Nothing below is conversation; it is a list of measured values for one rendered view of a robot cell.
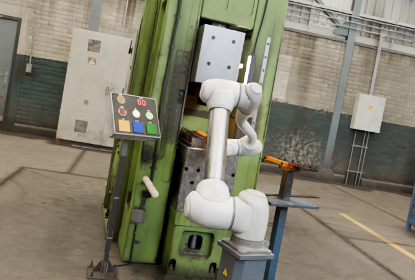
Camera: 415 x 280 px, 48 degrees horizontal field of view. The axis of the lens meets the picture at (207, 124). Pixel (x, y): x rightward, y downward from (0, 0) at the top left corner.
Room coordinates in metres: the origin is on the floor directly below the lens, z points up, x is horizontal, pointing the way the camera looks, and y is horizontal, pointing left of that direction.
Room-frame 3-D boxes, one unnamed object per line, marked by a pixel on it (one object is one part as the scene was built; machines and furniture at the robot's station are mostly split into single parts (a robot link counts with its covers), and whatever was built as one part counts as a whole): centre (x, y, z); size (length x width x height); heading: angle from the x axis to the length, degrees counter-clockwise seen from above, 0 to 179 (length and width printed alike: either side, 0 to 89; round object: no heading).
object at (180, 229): (3.46, 0.00, 0.23); 0.55 x 0.37 x 0.47; 15
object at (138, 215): (3.25, 0.37, 0.36); 0.09 x 0.07 x 0.12; 105
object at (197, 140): (3.43, 0.05, 0.96); 0.42 x 0.20 x 0.09; 15
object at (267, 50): (3.68, -0.28, 1.15); 0.44 x 0.26 x 2.30; 15
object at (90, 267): (3.01, 0.51, 0.05); 0.22 x 0.22 x 0.09; 15
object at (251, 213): (2.16, -0.27, 0.77); 0.18 x 0.16 x 0.22; 99
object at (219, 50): (3.45, 0.01, 1.56); 0.42 x 0.39 x 0.40; 15
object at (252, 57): (3.43, -0.25, 1.83); 0.07 x 0.04 x 0.90; 105
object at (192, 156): (3.46, 0.00, 0.69); 0.56 x 0.38 x 0.45; 15
